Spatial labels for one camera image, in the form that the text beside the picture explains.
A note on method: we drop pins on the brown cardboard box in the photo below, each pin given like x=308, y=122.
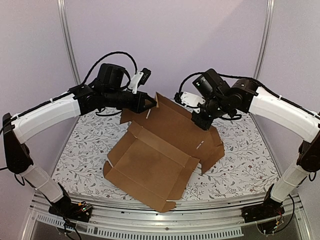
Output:
x=157, y=155

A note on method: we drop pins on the left aluminium frame post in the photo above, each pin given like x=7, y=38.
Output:
x=61, y=6

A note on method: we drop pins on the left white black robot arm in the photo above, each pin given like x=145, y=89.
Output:
x=105, y=91

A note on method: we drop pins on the floral patterned table mat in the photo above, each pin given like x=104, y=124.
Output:
x=247, y=167

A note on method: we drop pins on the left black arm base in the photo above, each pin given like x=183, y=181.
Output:
x=65, y=208

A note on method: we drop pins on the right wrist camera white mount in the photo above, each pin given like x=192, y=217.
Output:
x=188, y=99

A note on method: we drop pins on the aluminium front rail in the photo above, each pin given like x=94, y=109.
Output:
x=215, y=219

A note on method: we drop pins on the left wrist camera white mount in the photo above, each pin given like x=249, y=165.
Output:
x=138, y=79

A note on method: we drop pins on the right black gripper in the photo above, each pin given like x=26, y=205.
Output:
x=202, y=120

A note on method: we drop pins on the right aluminium frame post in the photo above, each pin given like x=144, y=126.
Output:
x=270, y=7

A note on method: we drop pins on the aluminium frame post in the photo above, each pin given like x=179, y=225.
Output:
x=270, y=7
x=61, y=6

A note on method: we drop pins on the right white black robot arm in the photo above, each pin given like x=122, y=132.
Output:
x=249, y=95

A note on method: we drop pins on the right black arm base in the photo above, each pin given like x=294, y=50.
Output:
x=268, y=209

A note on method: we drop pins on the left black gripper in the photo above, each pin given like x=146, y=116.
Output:
x=139, y=105

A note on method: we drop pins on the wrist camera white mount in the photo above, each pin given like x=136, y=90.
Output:
x=138, y=79
x=188, y=99

